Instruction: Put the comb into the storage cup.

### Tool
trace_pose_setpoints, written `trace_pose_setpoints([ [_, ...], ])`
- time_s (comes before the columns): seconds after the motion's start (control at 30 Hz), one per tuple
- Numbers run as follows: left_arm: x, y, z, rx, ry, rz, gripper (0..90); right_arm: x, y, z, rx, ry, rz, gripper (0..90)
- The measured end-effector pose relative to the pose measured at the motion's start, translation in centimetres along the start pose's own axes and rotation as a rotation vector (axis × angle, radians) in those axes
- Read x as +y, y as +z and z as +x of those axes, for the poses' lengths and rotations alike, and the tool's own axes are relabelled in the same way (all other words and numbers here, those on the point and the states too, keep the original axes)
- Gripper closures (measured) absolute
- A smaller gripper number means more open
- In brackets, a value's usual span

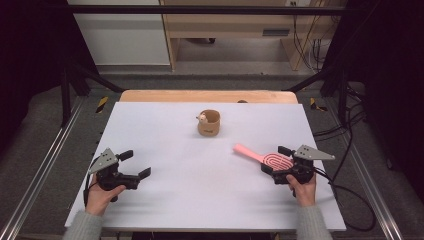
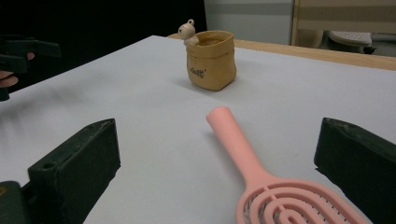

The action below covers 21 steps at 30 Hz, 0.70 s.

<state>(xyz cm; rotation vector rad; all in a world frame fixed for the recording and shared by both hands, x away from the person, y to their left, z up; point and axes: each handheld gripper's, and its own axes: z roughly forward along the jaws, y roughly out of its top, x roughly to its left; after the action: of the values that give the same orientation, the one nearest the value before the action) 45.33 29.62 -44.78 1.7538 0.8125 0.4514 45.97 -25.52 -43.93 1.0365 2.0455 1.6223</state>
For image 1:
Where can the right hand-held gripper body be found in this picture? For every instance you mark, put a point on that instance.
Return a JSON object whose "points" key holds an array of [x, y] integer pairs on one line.
{"points": [[301, 168]]}

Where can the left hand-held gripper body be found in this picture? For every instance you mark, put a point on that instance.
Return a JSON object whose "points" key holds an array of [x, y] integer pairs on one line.
{"points": [[110, 176]]}

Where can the pink hairbrush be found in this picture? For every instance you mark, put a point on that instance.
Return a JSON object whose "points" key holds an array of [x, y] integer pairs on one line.
{"points": [[248, 153]]}

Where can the tan bag-shaped holder with bear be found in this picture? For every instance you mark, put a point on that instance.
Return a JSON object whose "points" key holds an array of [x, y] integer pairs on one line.
{"points": [[210, 127]]}

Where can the person's left hand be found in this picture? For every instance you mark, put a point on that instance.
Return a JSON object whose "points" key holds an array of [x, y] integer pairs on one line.
{"points": [[98, 198]]}

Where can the person's right hand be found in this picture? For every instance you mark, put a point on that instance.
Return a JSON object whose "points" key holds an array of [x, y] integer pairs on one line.
{"points": [[305, 193]]}

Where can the white board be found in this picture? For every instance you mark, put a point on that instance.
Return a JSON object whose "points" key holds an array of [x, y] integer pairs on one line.
{"points": [[186, 186]]}

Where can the yellow black marking tape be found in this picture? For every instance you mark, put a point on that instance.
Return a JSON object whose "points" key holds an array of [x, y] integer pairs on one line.
{"points": [[315, 105]]}

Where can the black metal stand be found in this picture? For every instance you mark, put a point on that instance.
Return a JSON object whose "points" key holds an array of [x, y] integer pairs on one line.
{"points": [[342, 96], [65, 100]]}

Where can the wooden table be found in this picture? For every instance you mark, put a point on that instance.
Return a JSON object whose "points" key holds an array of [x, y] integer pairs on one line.
{"points": [[200, 96]]}

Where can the small white bear toy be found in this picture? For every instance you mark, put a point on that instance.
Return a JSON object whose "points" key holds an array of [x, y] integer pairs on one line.
{"points": [[123, 36]]}

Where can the black curtain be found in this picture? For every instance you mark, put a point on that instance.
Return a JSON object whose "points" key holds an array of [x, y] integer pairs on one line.
{"points": [[393, 83], [30, 60]]}

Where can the light wooden desk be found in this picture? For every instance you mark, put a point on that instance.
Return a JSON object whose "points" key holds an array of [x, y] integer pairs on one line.
{"points": [[230, 23]]}

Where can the metal floor rail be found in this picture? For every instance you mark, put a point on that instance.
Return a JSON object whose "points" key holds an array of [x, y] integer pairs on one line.
{"points": [[373, 190], [36, 173]]}

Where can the black horizontal frame bar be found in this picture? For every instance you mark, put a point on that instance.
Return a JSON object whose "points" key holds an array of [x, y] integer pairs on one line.
{"points": [[200, 10]]}

